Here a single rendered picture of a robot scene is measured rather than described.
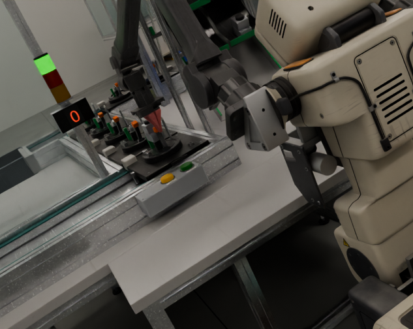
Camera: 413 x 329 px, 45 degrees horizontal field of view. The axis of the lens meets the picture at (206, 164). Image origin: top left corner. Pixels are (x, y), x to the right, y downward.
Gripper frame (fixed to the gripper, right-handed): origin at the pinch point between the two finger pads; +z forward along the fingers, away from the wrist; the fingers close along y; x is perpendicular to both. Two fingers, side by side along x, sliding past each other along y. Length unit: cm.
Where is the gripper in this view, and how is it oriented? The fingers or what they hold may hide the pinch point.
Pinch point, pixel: (160, 129)
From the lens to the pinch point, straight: 157.7
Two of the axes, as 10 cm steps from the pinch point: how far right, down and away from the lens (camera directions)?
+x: 4.3, 1.0, -9.0
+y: -8.0, 5.0, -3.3
